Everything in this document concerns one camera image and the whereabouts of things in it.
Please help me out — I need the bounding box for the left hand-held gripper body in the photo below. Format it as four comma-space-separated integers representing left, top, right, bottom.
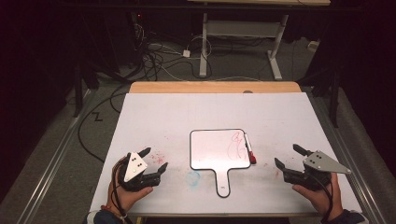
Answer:
117, 151, 162, 192

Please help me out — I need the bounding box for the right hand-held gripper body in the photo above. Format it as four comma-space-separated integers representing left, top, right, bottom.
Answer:
282, 150, 352, 191

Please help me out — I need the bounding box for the red whiteboard marker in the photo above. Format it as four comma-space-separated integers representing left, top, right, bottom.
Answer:
243, 133, 258, 165

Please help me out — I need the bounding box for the white paddle whiteboard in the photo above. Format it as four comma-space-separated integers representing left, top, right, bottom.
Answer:
189, 128, 252, 199

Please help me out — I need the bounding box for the person's right hand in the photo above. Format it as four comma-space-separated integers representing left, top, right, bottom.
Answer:
291, 172, 344, 222

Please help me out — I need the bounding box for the person's left hand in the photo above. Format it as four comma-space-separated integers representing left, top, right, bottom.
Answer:
106, 157, 154, 217

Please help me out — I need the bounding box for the large white table sheet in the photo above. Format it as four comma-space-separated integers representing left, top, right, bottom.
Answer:
89, 92, 363, 216

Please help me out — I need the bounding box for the black metal stand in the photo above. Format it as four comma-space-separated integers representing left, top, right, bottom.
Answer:
72, 59, 101, 119
311, 62, 342, 129

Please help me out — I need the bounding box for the wooden table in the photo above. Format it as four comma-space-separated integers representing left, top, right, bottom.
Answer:
92, 81, 354, 218

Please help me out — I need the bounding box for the white power strip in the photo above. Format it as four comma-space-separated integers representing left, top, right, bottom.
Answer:
307, 40, 321, 53

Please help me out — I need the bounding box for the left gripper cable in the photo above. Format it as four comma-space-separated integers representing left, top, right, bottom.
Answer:
111, 159, 134, 224

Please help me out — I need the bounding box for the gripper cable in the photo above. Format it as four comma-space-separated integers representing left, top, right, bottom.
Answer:
306, 173, 334, 224
111, 159, 134, 224

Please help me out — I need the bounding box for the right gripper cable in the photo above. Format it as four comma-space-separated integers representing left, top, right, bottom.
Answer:
306, 173, 334, 224

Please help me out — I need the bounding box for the metal floor rail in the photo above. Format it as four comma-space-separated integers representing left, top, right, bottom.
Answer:
306, 92, 389, 224
15, 89, 96, 224

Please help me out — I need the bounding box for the red wrist bracelet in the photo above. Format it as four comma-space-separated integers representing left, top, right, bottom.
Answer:
100, 203, 128, 218

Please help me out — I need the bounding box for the long black floor cable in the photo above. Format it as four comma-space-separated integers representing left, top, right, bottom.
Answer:
77, 84, 132, 164

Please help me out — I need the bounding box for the tangle of black cables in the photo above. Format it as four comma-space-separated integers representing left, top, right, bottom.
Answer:
129, 21, 216, 82

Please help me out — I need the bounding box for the white desk frame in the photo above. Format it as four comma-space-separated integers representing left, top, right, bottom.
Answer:
186, 0, 332, 81

